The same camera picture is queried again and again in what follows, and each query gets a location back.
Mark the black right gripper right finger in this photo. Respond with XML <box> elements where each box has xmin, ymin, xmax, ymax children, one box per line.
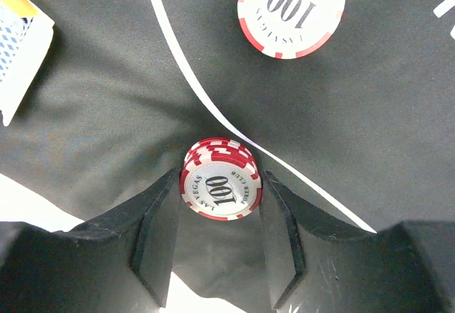
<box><xmin>259</xmin><ymin>171</ymin><xmax>454</xmax><ymax>312</ymax></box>

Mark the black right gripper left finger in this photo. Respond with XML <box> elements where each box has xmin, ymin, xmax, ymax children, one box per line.
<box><xmin>1</xmin><ymin>169</ymin><xmax>181</xmax><ymax>312</ymax></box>

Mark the red poker chip stack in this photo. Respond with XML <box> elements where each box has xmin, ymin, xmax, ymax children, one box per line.
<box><xmin>180</xmin><ymin>137</ymin><xmax>262</xmax><ymax>221</ymax></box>

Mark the single red 100 chip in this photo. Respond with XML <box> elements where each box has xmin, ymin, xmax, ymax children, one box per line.
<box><xmin>237</xmin><ymin>0</ymin><xmax>346</xmax><ymax>60</ymax></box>

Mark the black poker felt mat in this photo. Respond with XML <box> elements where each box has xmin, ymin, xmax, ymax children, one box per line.
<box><xmin>1</xmin><ymin>0</ymin><xmax>454</xmax><ymax>312</ymax></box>

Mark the blue playing card deck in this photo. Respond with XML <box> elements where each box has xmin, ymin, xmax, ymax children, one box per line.
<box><xmin>1</xmin><ymin>0</ymin><xmax>54</xmax><ymax>127</ymax></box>

